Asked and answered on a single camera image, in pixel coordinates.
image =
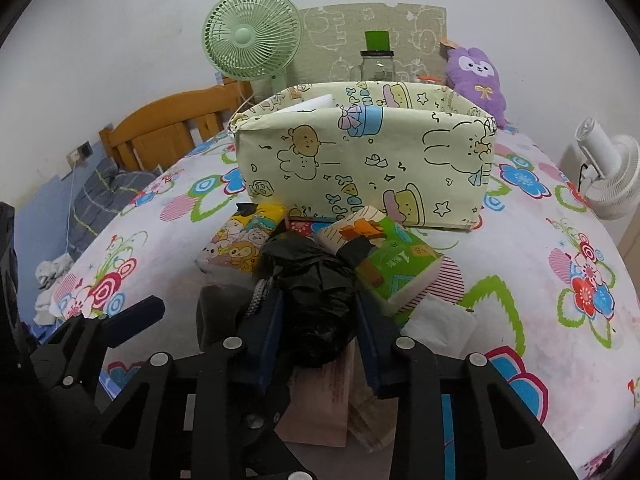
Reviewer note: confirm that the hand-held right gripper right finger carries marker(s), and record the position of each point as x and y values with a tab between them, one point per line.
372	355

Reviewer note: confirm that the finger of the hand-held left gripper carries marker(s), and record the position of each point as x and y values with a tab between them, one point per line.
135	312

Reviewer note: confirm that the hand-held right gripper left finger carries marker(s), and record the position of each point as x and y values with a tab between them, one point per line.
270	340

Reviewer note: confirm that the black plastic bag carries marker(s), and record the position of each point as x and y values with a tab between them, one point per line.
315	290

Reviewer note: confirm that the green tissue pack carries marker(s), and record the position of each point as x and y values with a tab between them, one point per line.
395	265

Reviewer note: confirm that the cartoon animal tissue pack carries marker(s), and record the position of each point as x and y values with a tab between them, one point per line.
240	245

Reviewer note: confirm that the yellow printed fabric storage box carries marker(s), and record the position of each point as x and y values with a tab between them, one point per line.
360	170

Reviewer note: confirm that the white crumpled cloth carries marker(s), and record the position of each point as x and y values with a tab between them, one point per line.
52	280

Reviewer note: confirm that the dark grey cloth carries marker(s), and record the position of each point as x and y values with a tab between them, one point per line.
220	315

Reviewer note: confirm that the beige folded cloth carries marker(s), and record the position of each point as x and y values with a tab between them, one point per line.
372	420

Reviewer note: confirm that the white tissue sheet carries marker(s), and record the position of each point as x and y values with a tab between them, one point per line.
442	327

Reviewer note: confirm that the blue red printed pack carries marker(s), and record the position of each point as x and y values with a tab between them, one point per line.
306	226

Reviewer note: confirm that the grey plaid pillow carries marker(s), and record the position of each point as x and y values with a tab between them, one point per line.
105	195

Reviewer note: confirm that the wooden bed headboard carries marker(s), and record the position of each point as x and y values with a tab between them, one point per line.
160	125

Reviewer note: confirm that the small orange object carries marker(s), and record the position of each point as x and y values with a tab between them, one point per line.
431	78

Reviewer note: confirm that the glass jar with black lid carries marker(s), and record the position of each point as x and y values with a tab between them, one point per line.
378	67

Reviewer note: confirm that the purple plush toy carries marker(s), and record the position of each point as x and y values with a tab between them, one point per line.
475	80

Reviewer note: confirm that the green desk fan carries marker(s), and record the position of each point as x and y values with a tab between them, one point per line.
250	35

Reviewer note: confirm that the white clip fan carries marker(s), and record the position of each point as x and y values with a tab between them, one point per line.
610	170

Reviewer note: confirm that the beige printed board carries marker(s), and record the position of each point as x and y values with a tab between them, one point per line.
340	30

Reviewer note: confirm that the wall socket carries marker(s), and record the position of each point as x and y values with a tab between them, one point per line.
80	152

